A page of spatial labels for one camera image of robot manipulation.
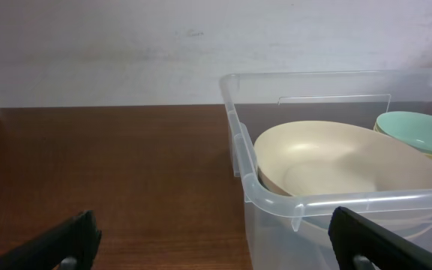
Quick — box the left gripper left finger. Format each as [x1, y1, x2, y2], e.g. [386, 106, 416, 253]
[0, 210, 102, 270]

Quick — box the mint green plastic bowl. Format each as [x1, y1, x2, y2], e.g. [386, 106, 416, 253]
[375, 111, 432, 154]

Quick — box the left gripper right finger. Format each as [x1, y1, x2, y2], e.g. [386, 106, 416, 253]
[328, 206, 432, 270]

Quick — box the beige plate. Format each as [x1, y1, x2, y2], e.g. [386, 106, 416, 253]
[247, 121, 432, 243]

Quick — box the clear plastic storage container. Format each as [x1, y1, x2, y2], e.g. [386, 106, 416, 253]
[220, 68, 432, 269]

